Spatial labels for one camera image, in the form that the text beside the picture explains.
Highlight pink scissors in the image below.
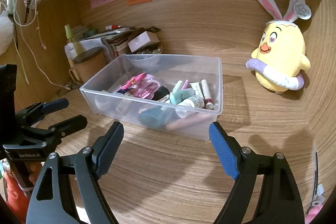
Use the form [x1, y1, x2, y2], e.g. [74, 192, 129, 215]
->
[121, 73, 147, 90]

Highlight pink rope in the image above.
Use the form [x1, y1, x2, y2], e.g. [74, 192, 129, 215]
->
[129, 74, 161, 100]

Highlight pink wooden stick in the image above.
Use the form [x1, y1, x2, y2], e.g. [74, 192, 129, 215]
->
[166, 113, 211, 131]

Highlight white tube with red cap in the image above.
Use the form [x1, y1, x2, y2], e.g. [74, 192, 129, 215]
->
[201, 79, 214, 110]

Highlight teal bottle white cap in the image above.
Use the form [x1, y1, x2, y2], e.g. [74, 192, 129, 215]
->
[169, 88, 195, 105]

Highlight clear plastic storage bin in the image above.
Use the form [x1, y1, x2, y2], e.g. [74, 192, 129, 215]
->
[80, 54, 223, 140]

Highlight white green cream tube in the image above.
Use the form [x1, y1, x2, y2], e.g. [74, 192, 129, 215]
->
[190, 82, 204, 99]

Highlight black tweezers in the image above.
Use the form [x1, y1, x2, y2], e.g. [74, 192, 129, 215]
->
[311, 148, 318, 203]

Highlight brown mug with lid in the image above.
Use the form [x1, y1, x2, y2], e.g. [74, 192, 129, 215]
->
[69, 47, 107, 85]

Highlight white lotion bottle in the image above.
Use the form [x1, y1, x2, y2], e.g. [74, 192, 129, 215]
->
[64, 43, 77, 67]

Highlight yellow green bottle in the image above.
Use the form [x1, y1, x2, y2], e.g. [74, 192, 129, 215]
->
[64, 24, 77, 44]

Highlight stack of books and papers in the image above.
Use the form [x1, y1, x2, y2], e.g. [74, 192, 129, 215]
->
[72, 27, 133, 60]

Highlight red white marker pen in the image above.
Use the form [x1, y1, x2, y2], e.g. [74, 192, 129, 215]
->
[105, 25, 124, 30]

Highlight small pink white box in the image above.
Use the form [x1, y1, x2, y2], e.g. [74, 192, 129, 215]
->
[128, 31, 159, 52]

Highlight yellow chick bunny plush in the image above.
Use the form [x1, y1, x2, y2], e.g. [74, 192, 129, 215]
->
[245, 0, 312, 93]

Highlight white charging cable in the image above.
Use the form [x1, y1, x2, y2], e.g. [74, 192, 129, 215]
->
[11, 0, 73, 90]

